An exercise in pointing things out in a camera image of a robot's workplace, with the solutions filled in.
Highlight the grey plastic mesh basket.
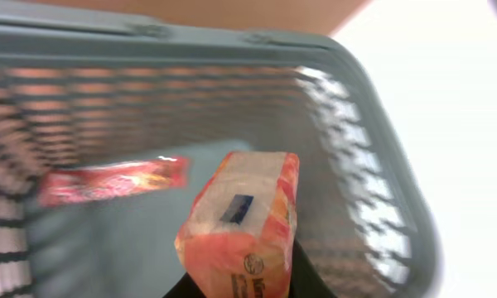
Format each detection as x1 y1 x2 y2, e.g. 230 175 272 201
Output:
0 1 438 297

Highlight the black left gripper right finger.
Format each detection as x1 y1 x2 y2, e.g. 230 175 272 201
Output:
289 239 336 298

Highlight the red brown snack bar wrapper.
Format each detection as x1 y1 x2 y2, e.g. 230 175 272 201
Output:
37 156 189 206

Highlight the orange tissue pack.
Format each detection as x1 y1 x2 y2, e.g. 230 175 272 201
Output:
175 151 300 298

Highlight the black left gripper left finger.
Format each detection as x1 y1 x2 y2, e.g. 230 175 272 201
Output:
162 273 205 298

